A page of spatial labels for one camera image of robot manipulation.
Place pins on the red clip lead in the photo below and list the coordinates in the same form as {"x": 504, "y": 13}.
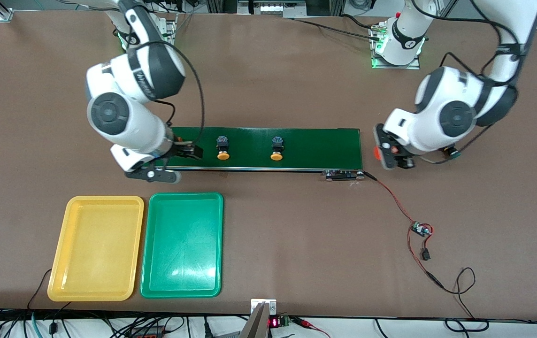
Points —
{"x": 308, "y": 324}

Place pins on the green conveyor belt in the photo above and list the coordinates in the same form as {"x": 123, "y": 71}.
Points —
{"x": 320, "y": 148}

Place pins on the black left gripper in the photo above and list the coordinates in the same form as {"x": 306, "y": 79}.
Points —
{"x": 407, "y": 163}

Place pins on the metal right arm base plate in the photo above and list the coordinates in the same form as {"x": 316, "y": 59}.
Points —
{"x": 171, "y": 28}

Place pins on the orange cylinder with white print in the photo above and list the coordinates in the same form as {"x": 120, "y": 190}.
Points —
{"x": 377, "y": 154}

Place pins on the red digit display module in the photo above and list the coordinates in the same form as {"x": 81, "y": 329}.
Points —
{"x": 274, "y": 322}

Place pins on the green push button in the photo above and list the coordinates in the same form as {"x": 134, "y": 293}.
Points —
{"x": 454, "y": 154}

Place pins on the silver camera mount bracket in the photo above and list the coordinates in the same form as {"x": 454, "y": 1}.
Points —
{"x": 264, "y": 307}

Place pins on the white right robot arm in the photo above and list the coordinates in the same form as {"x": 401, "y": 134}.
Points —
{"x": 113, "y": 112}

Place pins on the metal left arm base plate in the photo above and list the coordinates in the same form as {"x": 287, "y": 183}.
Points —
{"x": 381, "y": 63}

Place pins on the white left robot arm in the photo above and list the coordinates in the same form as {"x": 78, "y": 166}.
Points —
{"x": 456, "y": 115}

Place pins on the yellow push button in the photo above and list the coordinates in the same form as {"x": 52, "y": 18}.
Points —
{"x": 223, "y": 155}
{"x": 276, "y": 156}

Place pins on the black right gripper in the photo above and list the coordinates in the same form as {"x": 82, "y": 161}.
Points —
{"x": 185, "y": 149}

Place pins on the small green circuit board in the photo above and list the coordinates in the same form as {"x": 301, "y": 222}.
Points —
{"x": 421, "y": 230}

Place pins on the small black plug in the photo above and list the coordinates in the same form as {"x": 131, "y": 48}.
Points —
{"x": 425, "y": 255}

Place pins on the green plastic tray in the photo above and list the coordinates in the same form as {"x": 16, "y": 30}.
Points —
{"x": 181, "y": 246}

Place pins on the yellow plastic tray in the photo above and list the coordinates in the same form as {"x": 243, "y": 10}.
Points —
{"x": 95, "y": 249}

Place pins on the grey equipment box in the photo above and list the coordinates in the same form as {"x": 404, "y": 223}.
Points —
{"x": 273, "y": 8}

